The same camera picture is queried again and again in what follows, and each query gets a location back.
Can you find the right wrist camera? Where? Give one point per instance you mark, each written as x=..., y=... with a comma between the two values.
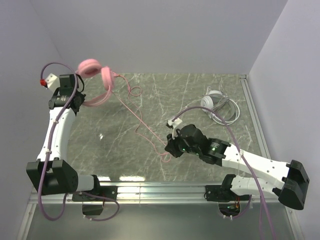
x=174, y=125

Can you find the pink headset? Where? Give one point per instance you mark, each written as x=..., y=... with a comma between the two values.
x=91, y=67

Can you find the white headset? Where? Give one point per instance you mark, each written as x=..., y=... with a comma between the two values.
x=217, y=101

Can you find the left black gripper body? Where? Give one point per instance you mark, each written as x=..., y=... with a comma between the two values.
x=78, y=100

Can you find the right side aluminium rail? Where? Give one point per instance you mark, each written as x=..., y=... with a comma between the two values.
x=260, y=138

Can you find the front aluminium rail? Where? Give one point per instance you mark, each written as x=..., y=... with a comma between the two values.
x=168, y=193

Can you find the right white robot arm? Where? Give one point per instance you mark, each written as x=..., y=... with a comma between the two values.
x=288, y=182

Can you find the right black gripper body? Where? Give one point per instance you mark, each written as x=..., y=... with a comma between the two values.
x=171, y=146

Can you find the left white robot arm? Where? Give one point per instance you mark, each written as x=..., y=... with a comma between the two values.
x=50, y=174

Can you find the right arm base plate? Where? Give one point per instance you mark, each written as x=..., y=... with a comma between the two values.
x=217, y=193

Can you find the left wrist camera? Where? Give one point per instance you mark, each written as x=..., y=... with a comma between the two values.
x=52, y=82

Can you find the aluminium rail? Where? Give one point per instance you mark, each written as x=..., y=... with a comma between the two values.
x=168, y=193
x=260, y=138

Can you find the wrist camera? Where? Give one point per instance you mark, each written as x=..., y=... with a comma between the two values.
x=52, y=82
x=174, y=125

